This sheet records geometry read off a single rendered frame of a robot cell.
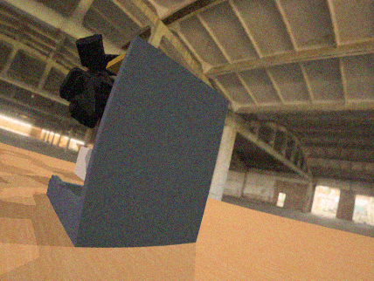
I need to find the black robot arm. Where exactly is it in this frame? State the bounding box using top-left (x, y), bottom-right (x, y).
top-left (69, 34), bottom-right (121, 128)

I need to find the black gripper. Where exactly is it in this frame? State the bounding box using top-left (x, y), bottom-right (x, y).
top-left (59, 67), bottom-right (115, 117)

